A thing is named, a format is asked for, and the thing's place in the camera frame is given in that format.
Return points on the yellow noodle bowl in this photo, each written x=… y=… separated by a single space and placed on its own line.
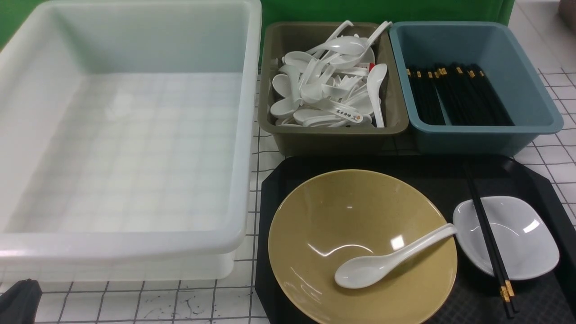
x=340 y=215

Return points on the white ceramic soup spoon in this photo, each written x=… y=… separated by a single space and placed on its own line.
x=361 y=272

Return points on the small white sauce dish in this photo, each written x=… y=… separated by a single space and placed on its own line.
x=525 y=243

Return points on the pile of white spoons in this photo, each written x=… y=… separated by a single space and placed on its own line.
x=335 y=84

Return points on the large white plastic tub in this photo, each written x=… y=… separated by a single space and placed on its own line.
x=126 y=130

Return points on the bundle of black chopsticks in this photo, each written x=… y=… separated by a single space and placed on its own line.
x=457 y=94

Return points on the blue plastic bin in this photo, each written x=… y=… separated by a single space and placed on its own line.
x=493 y=47

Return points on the black object at corner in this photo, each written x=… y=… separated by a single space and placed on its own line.
x=18 y=305

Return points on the green backdrop board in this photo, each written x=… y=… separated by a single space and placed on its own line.
x=377 y=11

